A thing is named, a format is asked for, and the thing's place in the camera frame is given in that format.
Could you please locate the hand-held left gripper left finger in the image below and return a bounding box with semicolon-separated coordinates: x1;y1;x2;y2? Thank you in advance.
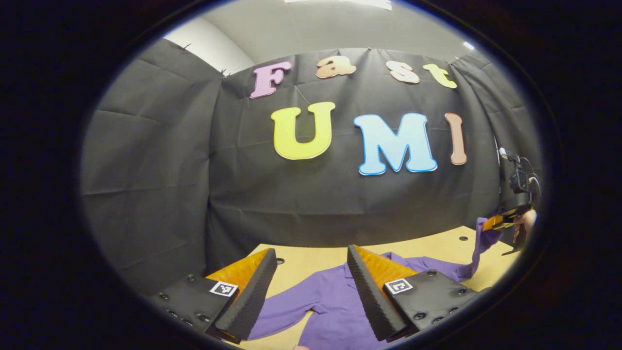
148;248;277;345

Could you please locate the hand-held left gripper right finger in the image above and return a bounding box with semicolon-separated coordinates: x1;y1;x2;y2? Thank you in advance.
346;245;482;342

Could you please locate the black backdrop cloth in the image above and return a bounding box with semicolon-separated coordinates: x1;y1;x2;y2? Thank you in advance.
80;39;544;298

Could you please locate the purple button shirt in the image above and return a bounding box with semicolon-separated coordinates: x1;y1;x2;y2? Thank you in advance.
248;217;504;350

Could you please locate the ceiling light panel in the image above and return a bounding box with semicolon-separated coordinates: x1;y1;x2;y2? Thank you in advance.
284;0;392;11

